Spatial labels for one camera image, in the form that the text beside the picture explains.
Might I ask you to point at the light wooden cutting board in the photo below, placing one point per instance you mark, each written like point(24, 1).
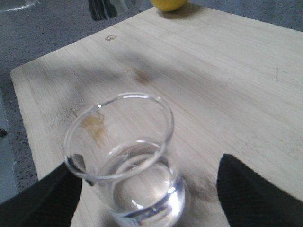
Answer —
point(235, 85)

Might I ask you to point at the clear glass beaker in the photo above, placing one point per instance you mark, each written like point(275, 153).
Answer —
point(122, 148)

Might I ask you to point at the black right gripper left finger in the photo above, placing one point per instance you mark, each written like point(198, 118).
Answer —
point(51, 202)

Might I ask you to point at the steel double jigger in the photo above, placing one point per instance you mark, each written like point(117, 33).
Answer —
point(101, 9)

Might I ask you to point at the yellow lemon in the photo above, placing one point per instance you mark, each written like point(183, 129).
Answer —
point(168, 5)

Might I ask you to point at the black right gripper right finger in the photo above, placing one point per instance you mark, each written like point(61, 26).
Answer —
point(249, 200)

